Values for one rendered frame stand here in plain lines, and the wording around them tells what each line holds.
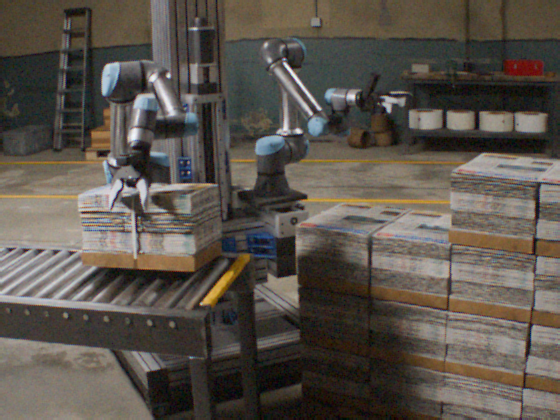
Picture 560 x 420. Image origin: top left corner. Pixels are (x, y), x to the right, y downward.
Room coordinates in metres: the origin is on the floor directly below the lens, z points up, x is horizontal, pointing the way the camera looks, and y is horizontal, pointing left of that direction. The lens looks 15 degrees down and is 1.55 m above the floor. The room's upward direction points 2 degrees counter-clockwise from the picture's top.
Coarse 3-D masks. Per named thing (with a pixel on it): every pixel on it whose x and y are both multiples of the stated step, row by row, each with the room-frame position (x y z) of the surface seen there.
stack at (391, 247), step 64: (320, 256) 2.50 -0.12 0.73; (384, 256) 2.37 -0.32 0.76; (448, 256) 2.24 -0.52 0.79; (512, 256) 2.13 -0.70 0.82; (320, 320) 2.50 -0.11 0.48; (384, 320) 2.36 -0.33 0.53; (448, 320) 2.24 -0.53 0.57; (512, 320) 2.13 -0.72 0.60; (320, 384) 2.51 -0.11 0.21; (384, 384) 2.36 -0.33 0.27; (448, 384) 2.23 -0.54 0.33
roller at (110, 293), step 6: (126, 270) 2.21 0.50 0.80; (132, 270) 2.20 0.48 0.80; (138, 270) 2.22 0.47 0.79; (144, 270) 2.25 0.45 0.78; (120, 276) 2.14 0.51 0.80; (126, 276) 2.14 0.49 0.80; (132, 276) 2.16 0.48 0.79; (138, 276) 2.20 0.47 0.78; (114, 282) 2.08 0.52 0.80; (120, 282) 2.09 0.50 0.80; (126, 282) 2.11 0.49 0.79; (132, 282) 2.15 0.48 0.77; (108, 288) 2.03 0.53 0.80; (114, 288) 2.04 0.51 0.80; (120, 288) 2.06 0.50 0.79; (102, 294) 1.98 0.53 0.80; (108, 294) 1.99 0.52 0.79; (114, 294) 2.02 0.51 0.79; (96, 300) 1.93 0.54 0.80; (102, 300) 1.95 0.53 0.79; (108, 300) 1.97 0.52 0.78
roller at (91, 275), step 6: (90, 270) 2.20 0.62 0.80; (96, 270) 2.21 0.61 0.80; (102, 270) 2.24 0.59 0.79; (84, 276) 2.14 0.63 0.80; (90, 276) 2.16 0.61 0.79; (96, 276) 2.19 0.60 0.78; (72, 282) 2.09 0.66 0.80; (78, 282) 2.09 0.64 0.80; (84, 282) 2.11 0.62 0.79; (90, 282) 2.14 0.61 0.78; (66, 288) 2.04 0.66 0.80; (72, 288) 2.04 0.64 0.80; (78, 288) 2.06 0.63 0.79; (60, 294) 1.98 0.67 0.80; (66, 294) 2.00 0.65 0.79; (72, 294) 2.02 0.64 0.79
